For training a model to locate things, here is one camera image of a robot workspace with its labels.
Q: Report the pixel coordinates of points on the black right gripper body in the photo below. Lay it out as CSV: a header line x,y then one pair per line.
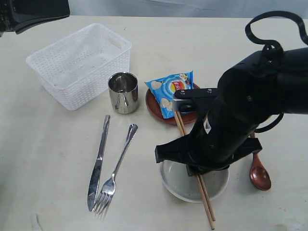
x,y
222,139

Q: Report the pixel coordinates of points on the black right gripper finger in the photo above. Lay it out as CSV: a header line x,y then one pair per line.
x,y
194,171
177,151

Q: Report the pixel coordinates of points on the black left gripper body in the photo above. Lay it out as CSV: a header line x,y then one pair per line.
x,y
5,15

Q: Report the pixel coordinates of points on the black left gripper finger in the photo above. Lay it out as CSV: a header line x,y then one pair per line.
x,y
25,14

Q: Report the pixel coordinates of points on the white ceramic bowl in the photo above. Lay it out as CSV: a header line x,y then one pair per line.
x,y
176,180

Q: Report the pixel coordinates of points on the light wooden chopstick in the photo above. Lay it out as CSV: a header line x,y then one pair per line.
x,y
200,182

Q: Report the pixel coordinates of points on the brown round plate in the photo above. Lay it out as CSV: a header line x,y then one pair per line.
x,y
154,108

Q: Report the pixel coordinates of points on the dark red wooden spoon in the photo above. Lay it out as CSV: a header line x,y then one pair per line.
x,y
259,175

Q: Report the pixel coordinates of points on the blue chips bag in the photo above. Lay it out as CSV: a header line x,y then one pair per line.
x,y
182,81

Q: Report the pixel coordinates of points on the stainless steel cup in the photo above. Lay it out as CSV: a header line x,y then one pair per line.
x,y
123,91

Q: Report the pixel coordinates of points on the silver table knife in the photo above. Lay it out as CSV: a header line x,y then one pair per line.
x,y
95,177

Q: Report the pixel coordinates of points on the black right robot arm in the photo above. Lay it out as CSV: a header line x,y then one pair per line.
x,y
251,97

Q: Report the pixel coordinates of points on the white perforated plastic basket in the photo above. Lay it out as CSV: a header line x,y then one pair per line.
x,y
76,69

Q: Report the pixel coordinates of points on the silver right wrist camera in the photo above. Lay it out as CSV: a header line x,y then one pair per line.
x,y
194,100

